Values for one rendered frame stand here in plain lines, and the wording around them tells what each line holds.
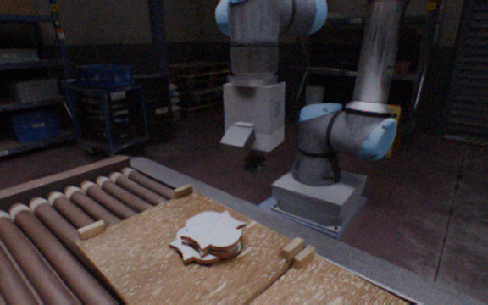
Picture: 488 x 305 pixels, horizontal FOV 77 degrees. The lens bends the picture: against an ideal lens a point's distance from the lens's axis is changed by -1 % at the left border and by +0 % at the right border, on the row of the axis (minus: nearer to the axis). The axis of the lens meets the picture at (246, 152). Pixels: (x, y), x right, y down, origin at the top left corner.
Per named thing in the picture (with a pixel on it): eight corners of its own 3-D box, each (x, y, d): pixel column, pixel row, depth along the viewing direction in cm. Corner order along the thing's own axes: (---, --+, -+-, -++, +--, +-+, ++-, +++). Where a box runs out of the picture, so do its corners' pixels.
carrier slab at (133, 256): (192, 194, 96) (192, 189, 95) (306, 252, 70) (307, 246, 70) (74, 246, 72) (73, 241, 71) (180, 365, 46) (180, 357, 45)
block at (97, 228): (103, 228, 76) (102, 219, 75) (107, 231, 75) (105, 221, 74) (79, 239, 72) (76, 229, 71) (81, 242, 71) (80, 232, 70)
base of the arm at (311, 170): (301, 163, 108) (302, 136, 104) (345, 171, 101) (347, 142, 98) (285, 180, 95) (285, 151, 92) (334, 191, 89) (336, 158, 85)
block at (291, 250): (296, 246, 70) (297, 235, 69) (303, 249, 69) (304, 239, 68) (281, 258, 66) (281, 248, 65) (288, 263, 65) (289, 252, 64)
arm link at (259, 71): (266, 47, 44) (218, 47, 48) (266, 80, 46) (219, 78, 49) (285, 46, 50) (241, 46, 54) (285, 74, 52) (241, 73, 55)
